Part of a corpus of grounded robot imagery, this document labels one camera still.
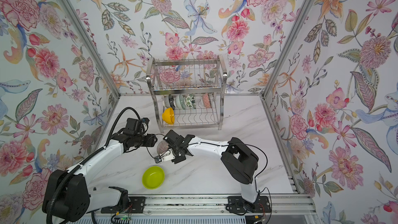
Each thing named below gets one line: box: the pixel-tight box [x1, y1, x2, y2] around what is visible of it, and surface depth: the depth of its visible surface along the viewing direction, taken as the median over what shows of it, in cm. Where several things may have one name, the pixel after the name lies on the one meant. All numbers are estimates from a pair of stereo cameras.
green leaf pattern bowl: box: [183, 93, 196, 109], surface depth 105 cm
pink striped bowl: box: [156, 140, 169, 156], surface depth 92 cm
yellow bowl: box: [162, 107, 175, 125], surface depth 97 cm
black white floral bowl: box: [202, 92, 212, 109], surface depth 106 cm
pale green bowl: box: [174, 93, 187, 110], surface depth 106 cm
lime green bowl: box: [141, 165, 166, 190], surface depth 82 cm
